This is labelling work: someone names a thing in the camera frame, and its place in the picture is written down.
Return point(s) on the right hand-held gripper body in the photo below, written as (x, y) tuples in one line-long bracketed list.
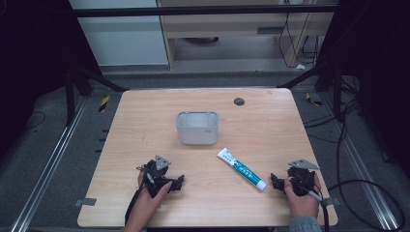
[(301, 180)]

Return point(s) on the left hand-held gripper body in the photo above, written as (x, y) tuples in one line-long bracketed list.
[(155, 175)]

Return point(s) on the person's right hand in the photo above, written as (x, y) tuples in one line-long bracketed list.
[(301, 203)]

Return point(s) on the person's left hand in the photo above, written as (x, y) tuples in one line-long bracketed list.
[(149, 203)]

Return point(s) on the white and teal toothpaste tube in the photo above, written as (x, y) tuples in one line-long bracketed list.
[(242, 169)]

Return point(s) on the grey tape strip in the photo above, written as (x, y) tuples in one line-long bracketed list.
[(332, 201), (85, 202)]

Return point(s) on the grey plastic container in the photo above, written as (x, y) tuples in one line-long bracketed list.
[(197, 128)]

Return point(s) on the yellow and black tape piece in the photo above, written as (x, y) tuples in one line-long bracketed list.
[(313, 100), (103, 103)]

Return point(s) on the round grey table grommet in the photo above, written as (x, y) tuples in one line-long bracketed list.
[(239, 101)]

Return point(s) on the white plug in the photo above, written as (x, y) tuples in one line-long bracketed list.
[(300, 67)]

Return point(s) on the dark curtain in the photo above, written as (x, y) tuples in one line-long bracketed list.
[(35, 64), (377, 80)]

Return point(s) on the white cabinet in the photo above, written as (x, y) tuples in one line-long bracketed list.
[(122, 38)]

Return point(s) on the light wooden desk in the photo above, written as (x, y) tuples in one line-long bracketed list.
[(225, 27)]

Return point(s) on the aluminium floor rail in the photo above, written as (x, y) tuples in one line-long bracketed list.
[(48, 164), (361, 164)]

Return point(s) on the black metal frame stand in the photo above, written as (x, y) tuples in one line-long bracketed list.
[(82, 80), (325, 80)]

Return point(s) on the black horizontal frame bar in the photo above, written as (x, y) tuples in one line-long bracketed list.
[(206, 11)]

